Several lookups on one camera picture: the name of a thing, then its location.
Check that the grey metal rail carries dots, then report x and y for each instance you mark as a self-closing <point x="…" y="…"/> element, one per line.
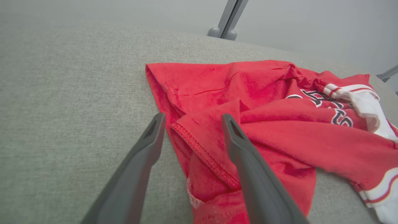
<point x="388" y="74"/>

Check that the grey cylinder bumper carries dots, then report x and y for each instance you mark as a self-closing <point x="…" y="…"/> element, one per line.
<point x="214" y="32"/>
<point x="230" y="35"/>

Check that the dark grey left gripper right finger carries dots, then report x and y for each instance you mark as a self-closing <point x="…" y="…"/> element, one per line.
<point x="258" y="186"/>

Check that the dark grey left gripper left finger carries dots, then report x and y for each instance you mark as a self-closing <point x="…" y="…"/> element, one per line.
<point x="130" y="180"/>

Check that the red jersey with black lettering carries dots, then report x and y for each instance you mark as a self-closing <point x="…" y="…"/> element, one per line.
<point x="279" y="140"/>

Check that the grey partition post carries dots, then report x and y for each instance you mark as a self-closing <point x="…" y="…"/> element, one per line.
<point x="231" y="15"/>

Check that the grey fabric upholstered platform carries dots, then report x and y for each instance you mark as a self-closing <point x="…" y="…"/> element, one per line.
<point x="77" y="93"/>

